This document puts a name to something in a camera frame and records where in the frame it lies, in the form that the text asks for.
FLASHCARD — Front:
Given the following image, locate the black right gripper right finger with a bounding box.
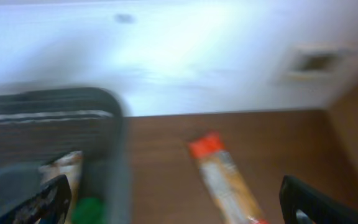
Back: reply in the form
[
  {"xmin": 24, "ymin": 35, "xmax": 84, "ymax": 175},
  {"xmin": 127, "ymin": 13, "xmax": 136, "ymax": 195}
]
[{"xmin": 279, "ymin": 175, "xmax": 358, "ymax": 224}]

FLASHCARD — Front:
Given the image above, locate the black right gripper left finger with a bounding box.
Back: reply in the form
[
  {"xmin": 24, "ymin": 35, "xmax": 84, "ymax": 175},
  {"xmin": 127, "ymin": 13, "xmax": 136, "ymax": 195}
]
[{"xmin": 0, "ymin": 174, "xmax": 71, "ymax": 224}]

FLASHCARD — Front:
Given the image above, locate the green lidded jar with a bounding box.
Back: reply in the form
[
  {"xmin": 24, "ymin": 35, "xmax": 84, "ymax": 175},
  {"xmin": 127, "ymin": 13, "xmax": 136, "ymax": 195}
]
[{"xmin": 71, "ymin": 197, "xmax": 106, "ymax": 224}]

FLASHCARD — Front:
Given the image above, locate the beige brown coffee pouch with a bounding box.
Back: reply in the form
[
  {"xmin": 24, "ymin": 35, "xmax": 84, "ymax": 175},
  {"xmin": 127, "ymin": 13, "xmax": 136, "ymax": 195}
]
[{"xmin": 39, "ymin": 151, "xmax": 83, "ymax": 224}]

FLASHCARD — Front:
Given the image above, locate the grey plastic basket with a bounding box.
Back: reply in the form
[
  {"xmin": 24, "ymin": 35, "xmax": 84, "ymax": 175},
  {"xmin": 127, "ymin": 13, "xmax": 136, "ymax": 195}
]
[{"xmin": 0, "ymin": 87, "xmax": 132, "ymax": 223}]

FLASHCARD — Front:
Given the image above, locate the white wall socket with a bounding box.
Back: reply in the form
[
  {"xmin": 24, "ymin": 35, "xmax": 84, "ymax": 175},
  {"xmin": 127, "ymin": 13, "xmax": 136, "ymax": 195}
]
[{"xmin": 280, "ymin": 45, "xmax": 354, "ymax": 82}]

